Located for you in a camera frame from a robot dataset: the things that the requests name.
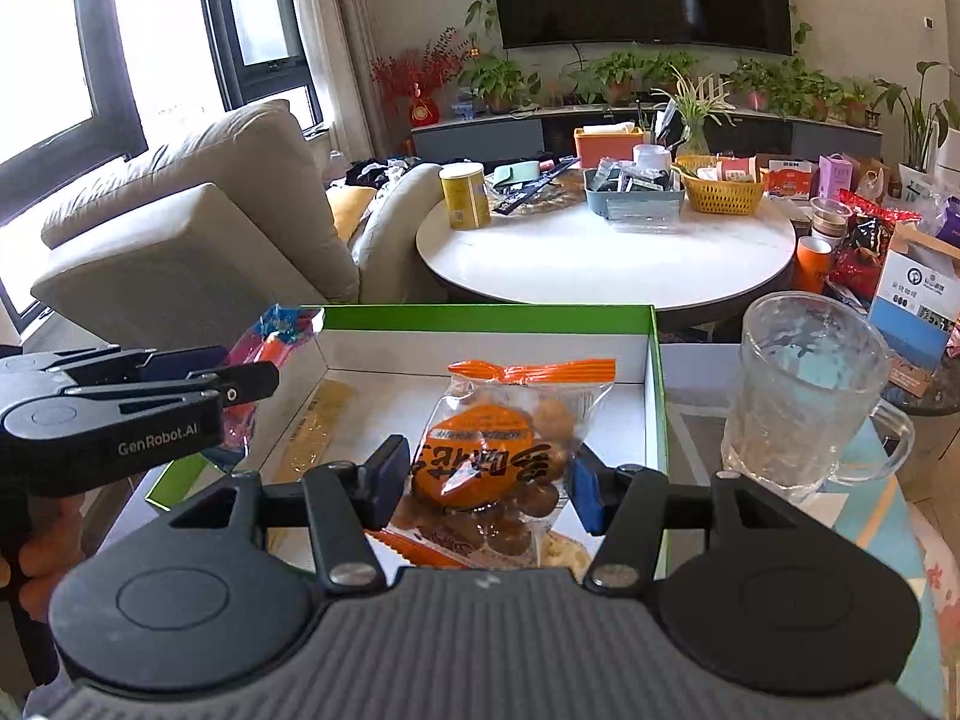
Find grey television cabinet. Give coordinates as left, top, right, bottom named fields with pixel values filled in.
left=411, top=109, right=884, bottom=166

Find long yellow snack packet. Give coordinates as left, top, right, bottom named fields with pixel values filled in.
left=270, top=379, right=353, bottom=485

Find grey-blue storage basket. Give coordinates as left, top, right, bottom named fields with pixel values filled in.
left=583, top=165, right=687, bottom=220

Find black framed window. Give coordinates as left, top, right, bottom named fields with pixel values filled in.
left=0, top=0, right=327, bottom=166

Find teal pouch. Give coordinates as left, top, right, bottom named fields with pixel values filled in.
left=493, top=159, right=542, bottom=190

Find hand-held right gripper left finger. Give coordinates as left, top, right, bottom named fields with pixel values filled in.
left=174, top=435, right=410, bottom=592

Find yellow woven basket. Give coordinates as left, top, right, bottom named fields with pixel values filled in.
left=675, top=154, right=766, bottom=215

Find dark clothes pile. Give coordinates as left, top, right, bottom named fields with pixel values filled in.
left=343, top=156, right=422, bottom=190

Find round white table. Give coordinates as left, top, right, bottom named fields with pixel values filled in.
left=415, top=163, right=797, bottom=312

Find spider plant in glass vase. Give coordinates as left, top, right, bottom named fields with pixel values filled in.
left=652, top=67, right=740, bottom=160

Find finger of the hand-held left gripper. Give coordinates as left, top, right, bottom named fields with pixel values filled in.
left=52, top=345, right=230, bottom=389
left=66, top=361, right=280, bottom=410

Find beige sofa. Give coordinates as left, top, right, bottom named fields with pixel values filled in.
left=30, top=99, right=451, bottom=331

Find white curtain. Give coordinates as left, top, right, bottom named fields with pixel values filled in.
left=300, top=0, right=376, bottom=160

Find row of potted plants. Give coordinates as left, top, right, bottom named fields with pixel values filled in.
left=457, top=49, right=886, bottom=128

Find clear glass mug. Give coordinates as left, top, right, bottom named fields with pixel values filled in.
left=720, top=291, right=917, bottom=503

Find pink box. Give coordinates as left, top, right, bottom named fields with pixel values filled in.
left=817, top=154, right=865, bottom=200

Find orange striped snack packet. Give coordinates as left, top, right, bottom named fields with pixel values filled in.
left=367, top=525, right=473, bottom=571

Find green cardboard box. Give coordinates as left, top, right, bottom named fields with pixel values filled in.
left=146, top=305, right=670, bottom=582

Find yellow can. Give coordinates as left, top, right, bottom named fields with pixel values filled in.
left=439, top=163, right=493, bottom=231

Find orange tissue box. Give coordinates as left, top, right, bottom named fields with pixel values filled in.
left=574, top=124, right=646, bottom=170

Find tall plant in white pot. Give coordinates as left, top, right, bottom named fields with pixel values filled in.
left=874, top=60, right=960, bottom=175

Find pale biscuit packet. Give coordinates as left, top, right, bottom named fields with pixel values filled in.
left=540, top=529, right=593, bottom=578

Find orange and white box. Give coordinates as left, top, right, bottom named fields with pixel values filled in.
left=765, top=159, right=818, bottom=200

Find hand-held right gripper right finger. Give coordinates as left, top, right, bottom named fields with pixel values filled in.
left=570, top=450, right=797, bottom=592

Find red snack bag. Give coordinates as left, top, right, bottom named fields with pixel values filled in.
left=829, top=190, right=922, bottom=302

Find white and blue carton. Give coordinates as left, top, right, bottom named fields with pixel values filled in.
left=866, top=221, right=960, bottom=374

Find person's left hand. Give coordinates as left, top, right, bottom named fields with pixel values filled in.
left=16, top=495, right=85, bottom=620

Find stacked paper cups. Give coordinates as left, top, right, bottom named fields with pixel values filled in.
left=808, top=196, right=853, bottom=250

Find red flower decoration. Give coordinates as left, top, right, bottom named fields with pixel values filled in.
left=369, top=28, right=470, bottom=128

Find yellow cushion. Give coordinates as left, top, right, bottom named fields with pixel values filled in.
left=326, top=186, right=376, bottom=242

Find clear snack packet orange seal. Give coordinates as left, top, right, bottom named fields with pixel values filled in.
left=397, top=358, right=617, bottom=567

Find red and blue candy packet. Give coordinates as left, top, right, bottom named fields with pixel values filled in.
left=223, top=305, right=325, bottom=460

